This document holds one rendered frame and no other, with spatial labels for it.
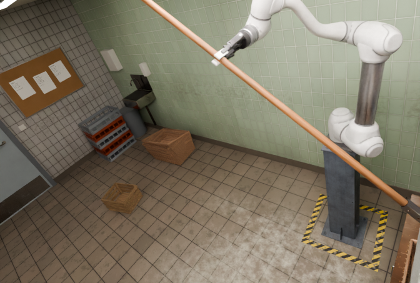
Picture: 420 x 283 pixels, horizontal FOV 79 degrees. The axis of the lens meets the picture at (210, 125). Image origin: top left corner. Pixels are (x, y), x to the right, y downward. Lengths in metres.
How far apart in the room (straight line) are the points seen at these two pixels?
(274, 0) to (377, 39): 0.51
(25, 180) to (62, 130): 0.93
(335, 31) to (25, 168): 4.62
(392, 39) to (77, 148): 4.77
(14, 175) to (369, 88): 4.74
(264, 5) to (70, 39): 4.12
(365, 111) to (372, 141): 0.18
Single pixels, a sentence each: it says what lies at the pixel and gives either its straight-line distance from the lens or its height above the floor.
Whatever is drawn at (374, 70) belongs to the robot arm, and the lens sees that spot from 1.54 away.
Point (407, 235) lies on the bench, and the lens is 2.11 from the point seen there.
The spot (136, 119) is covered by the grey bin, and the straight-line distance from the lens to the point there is 4.91.
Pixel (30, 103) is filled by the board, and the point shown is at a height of 1.35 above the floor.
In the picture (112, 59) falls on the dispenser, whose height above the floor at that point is 1.49.
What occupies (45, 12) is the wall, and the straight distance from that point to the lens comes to 4.98.
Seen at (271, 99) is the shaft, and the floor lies 1.78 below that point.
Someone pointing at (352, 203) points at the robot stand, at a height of 0.49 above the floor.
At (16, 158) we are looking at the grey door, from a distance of 4.94.
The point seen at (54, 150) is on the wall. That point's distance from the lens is 5.06.
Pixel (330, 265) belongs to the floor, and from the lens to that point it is 2.59.
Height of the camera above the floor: 2.30
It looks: 31 degrees down
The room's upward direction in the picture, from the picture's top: 20 degrees counter-clockwise
